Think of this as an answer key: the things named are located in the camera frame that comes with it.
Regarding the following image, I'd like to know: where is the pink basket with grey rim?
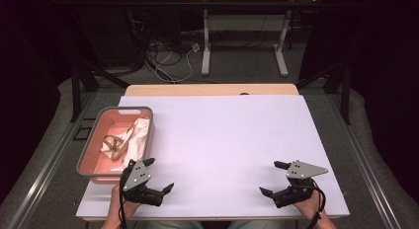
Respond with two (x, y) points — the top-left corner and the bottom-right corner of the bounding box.
(76, 106), (156, 185)

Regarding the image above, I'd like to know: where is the black metal stand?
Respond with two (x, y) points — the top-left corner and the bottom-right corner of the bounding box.
(69, 61), (130, 123)
(294, 60), (352, 126)

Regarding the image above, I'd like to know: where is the bundle of black floor cables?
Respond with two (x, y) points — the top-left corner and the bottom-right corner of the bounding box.
(127, 10), (186, 83)

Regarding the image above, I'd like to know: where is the light wooden table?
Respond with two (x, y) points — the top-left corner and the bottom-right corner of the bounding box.
(82, 83), (341, 222)

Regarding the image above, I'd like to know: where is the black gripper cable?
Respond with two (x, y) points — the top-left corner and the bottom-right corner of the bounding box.
(305, 179), (327, 229)
(118, 174), (128, 229)

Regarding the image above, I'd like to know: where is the cream baby bodysuit brown trim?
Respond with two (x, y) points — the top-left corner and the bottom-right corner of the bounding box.
(100, 117), (152, 173)

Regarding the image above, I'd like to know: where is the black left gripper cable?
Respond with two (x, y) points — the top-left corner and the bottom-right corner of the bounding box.
(118, 174), (128, 229)

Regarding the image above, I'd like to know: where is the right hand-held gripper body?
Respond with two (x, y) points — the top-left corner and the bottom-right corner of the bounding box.
(272, 159), (329, 209)

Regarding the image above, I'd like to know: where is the white-legged wooden desk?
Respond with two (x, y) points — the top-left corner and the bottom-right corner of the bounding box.
(182, 0), (325, 78)

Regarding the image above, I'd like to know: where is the person's left hand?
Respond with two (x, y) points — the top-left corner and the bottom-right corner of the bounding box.
(109, 184), (143, 223)

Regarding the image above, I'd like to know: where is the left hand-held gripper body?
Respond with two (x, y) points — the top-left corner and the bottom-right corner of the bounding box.
(120, 159), (164, 207)

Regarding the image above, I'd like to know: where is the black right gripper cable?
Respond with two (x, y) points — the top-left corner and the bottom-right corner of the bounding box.
(305, 179), (327, 229)

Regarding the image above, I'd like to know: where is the person's right hand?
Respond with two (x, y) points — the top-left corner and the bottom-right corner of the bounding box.
(293, 190), (326, 222)

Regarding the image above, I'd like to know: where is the aluminium floor rail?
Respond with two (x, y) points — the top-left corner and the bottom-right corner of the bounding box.
(6, 90), (97, 229)
(325, 94), (403, 229)

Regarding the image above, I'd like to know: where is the white floor cable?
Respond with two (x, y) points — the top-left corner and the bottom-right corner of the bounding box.
(154, 45), (195, 84)

